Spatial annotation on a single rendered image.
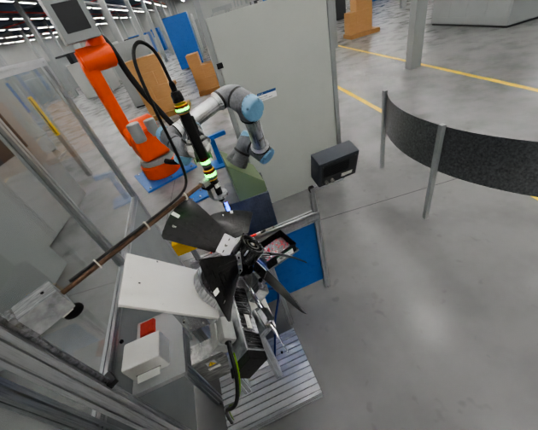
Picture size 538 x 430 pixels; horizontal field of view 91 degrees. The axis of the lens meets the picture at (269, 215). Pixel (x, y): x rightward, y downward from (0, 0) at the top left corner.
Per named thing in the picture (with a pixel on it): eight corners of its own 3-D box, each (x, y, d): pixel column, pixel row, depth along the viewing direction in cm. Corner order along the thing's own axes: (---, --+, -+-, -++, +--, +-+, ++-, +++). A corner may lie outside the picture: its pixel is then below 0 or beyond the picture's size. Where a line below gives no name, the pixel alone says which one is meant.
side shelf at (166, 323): (135, 398, 114) (131, 396, 113) (140, 326, 142) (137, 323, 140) (188, 374, 117) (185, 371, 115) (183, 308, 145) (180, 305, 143)
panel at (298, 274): (232, 318, 213) (201, 268, 172) (232, 318, 214) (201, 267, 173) (323, 278, 222) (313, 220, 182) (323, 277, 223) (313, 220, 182)
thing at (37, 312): (38, 340, 65) (8, 323, 60) (30, 328, 69) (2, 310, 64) (78, 307, 70) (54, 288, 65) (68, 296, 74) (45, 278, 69)
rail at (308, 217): (195, 272, 170) (190, 264, 165) (195, 268, 174) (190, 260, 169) (320, 219, 181) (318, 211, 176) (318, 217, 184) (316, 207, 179)
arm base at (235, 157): (226, 154, 185) (232, 142, 181) (245, 164, 189) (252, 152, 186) (225, 160, 171) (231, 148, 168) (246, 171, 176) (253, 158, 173)
